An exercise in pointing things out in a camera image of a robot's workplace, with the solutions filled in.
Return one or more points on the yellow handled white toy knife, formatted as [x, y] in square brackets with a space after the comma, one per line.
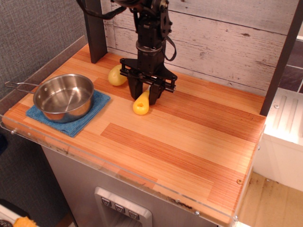
[141, 105]

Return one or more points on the yellow potato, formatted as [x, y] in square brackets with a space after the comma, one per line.
[115, 78]

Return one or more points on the clear acrylic edge guard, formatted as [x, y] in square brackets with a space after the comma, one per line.
[199, 165]

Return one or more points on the blue cloth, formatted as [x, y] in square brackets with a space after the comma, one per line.
[70, 124]

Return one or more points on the silver toy fridge dispenser panel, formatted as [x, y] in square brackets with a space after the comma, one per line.
[116, 211]

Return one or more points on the white toy sink unit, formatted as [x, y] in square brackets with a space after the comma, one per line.
[280, 153]

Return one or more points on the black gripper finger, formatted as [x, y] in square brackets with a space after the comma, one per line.
[155, 93]
[135, 85]

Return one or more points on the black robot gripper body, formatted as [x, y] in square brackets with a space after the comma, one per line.
[152, 35]

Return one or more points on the dark grey right post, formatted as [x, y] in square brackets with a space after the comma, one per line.
[283, 59]

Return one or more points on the dark grey post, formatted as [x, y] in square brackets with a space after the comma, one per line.
[95, 31]
[283, 59]

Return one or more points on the orange toy object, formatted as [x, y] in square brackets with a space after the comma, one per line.
[24, 222]

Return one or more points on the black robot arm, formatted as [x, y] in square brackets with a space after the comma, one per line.
[147, 7]

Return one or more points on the stainless steel pot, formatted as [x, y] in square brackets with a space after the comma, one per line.
[60, 95]

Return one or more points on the dark grey left post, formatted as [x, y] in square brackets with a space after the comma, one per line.
[95, 31]

